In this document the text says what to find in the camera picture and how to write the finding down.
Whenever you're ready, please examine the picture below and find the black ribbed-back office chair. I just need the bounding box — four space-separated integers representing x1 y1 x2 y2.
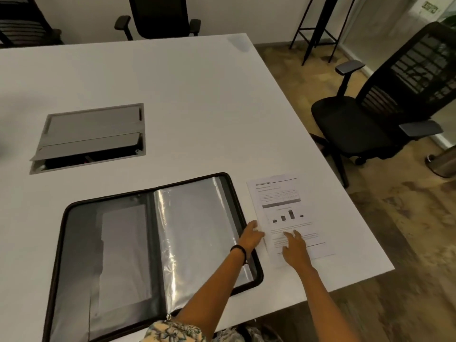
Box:
0 0 65 49

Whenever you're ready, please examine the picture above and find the person's left forearm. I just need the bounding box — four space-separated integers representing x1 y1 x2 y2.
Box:
174 251 247 341

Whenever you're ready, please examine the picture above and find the blue zippered folder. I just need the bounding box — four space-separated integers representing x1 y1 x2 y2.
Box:
42 172 265 342

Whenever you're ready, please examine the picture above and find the grey table cable box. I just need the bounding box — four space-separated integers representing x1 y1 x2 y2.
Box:
29 103 147 175

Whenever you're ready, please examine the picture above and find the metal waste bin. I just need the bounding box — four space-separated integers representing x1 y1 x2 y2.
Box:
424 144 456 179

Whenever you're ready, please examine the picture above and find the person's left hand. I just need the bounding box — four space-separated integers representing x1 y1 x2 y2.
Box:
237 219 266 255

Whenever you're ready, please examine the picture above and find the black plain-back office chair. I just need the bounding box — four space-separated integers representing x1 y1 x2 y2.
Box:
114 0 202 41

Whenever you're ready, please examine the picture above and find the black mesh-back office chair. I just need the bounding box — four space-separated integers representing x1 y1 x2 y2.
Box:
311 21 456 189

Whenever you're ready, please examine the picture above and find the person's right hand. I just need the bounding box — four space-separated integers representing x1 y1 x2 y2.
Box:
281 229 314 271

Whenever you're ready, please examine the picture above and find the black wristband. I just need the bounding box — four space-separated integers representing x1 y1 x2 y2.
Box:
230 244 248 266

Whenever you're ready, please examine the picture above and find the black metal high stool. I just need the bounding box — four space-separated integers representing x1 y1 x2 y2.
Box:
289 0 358 67

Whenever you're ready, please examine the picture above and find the printed paper sheet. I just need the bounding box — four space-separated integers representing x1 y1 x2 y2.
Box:
246 173 337 269

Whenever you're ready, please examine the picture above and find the person's right forearm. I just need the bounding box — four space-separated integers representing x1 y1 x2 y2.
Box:
301 266 361 342

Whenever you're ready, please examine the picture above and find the floral patterned dress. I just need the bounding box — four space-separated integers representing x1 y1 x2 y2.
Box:
141 318 275 342

